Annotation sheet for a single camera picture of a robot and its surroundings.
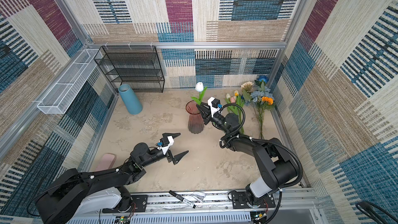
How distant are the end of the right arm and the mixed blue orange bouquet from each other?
38 centimetres

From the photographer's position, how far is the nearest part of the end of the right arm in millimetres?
698

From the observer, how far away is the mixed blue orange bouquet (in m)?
1.02
